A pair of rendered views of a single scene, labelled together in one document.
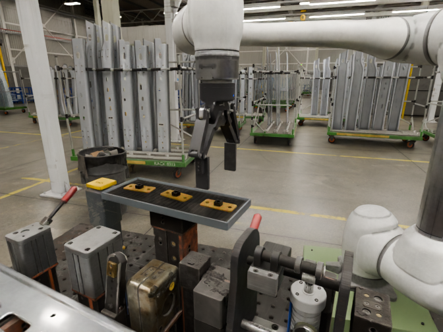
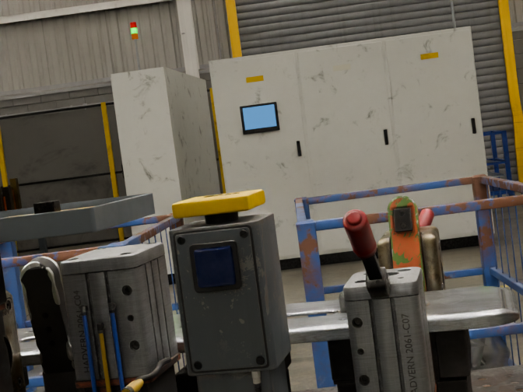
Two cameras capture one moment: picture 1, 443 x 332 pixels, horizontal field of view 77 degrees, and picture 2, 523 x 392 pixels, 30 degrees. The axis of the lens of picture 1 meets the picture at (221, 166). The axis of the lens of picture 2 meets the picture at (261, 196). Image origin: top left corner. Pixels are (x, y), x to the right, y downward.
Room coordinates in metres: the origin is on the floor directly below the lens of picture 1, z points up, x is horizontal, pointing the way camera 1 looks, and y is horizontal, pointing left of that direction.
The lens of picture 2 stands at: (1.51, 0.21, 1.20)
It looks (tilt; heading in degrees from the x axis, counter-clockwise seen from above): 3 degrees down; 166
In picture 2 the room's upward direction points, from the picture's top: 7 degrees counter-clockwise
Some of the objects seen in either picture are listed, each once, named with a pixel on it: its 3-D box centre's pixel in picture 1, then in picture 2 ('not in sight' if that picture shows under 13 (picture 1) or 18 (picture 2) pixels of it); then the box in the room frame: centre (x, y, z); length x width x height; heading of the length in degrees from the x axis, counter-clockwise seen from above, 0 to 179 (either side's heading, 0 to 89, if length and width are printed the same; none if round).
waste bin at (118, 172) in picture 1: (106, 182); not in sight; (2.89, 1.27, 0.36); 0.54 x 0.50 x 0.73; 163
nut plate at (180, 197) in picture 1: (176, 193); not in sight; (0.67, 0.12, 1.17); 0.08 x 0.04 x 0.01; 57
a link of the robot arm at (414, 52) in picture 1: (419, 41); not in sight; (0.80, -0.52, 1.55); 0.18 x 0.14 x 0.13; 111
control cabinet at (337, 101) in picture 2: not in sight; (348, 128); (-7.18, 3.26, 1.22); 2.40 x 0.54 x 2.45; 74
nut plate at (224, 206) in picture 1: (218, 203); not in sight; (0.61, 0.01, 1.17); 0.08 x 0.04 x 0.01; 63
